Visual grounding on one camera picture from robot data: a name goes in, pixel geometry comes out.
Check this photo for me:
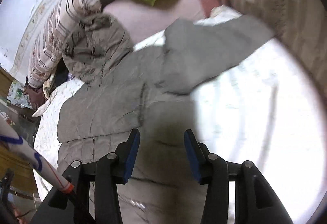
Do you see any white pole with blue markings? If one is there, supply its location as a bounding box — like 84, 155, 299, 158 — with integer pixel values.
1, 118, 74, 194

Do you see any pink bed sheet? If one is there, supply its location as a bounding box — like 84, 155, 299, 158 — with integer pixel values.
103, 0, 221, 44

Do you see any beige striped pillow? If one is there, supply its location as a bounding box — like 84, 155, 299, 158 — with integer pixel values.
231, 0, 326, 91

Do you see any white leaf print duvet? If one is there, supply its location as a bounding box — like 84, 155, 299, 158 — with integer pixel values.
33, 6, 325, 224

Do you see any olive quilted puffer jacket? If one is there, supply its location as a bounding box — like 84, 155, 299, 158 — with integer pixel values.
57, 14, 274, 223

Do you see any floral green white fabric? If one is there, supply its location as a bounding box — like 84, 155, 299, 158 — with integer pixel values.
7, 80, 32, 109

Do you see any striped floral folded quilt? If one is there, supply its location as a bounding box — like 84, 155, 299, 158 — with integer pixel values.
27, 0, 101, 88

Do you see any wooden wardrobe with glass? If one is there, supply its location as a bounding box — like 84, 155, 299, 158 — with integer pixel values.
1, 69, 39, 196

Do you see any dark brown garment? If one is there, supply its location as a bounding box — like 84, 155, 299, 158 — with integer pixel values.
23, 78, 47, 111

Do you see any cream patterned cloth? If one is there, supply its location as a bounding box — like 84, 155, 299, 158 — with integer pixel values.
42, 73, 55, 100

